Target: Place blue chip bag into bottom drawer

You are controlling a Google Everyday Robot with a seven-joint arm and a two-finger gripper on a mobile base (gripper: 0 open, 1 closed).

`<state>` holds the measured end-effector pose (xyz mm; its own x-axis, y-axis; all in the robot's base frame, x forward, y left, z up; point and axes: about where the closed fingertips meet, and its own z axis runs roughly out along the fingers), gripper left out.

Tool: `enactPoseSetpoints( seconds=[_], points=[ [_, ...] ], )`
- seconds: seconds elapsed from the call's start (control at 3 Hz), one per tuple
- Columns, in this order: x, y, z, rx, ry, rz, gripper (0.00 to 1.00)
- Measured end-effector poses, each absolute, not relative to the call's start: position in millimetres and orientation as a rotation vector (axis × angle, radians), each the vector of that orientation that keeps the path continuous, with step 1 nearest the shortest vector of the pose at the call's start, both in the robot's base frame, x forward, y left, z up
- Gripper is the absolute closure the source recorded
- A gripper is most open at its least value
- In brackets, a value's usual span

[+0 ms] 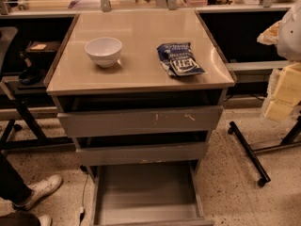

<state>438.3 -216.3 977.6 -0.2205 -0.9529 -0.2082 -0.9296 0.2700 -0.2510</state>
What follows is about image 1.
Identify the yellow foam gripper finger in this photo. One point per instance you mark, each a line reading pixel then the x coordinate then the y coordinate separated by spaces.
pixel 277 111
pixel 288 89

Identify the blue chip bag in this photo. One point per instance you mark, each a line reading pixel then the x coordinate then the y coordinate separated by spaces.
pixel 178 60

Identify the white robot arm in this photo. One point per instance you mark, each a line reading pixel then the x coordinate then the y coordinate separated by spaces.
pixel 286 36

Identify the grey middle drawer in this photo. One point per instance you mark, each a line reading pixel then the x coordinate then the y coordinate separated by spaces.
pixel 140 154

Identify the grey drawer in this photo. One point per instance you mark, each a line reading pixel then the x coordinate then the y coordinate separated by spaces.
pixel 140 121
pixel 140 154
pixel 156 194

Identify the grey drawer cabinet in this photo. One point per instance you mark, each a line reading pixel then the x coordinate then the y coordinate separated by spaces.
pixel 137 80

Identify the grey bottom drawer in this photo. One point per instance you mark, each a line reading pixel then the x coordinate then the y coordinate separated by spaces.
pixel 156 194

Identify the grey top drawer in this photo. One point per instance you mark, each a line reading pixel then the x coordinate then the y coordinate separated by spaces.
pixel 140 121

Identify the black wheeled stand base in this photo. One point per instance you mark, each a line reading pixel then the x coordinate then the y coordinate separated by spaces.
pixel 290 140

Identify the white ceramic bowl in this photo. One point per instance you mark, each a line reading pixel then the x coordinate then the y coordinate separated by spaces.
pixel 104 51

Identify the black box on shelf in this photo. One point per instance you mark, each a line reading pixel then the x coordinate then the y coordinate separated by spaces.
pixel 42 49

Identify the white shoe lower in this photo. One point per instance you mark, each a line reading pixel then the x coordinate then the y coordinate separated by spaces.
pixel 45 220

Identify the black desk leg frame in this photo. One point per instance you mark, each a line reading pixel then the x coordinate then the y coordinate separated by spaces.
pixel 40 140

